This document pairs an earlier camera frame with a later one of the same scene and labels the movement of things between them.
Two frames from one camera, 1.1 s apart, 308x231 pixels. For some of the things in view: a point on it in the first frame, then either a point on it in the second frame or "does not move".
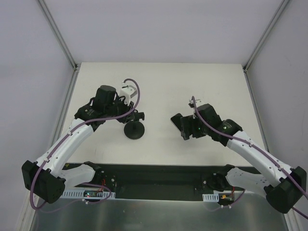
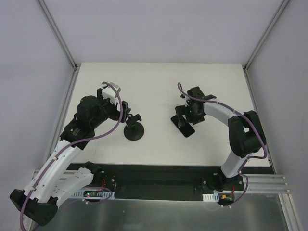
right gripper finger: x=186 y=132 → x=194 y=119
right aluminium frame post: x=261 y=41 does not move
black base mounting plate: x=153 y=181 does not move
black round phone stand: x=134 y=130 does not move
